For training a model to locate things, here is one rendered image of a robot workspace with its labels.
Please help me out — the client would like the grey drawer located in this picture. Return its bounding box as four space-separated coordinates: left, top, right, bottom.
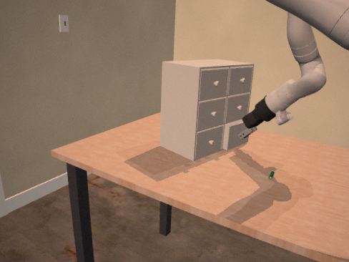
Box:
197 97 226 130
228 66 252 94
199 68 229 100
195 125 223 159
225 93 250 122
222 120 249 150

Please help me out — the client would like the small beige chest of drawers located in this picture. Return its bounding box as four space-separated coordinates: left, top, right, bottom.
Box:
160 59 254 161

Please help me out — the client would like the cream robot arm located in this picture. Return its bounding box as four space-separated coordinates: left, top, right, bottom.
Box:
266 0 349 105

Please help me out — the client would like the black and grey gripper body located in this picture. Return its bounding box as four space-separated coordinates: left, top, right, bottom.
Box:
242 89 293 129

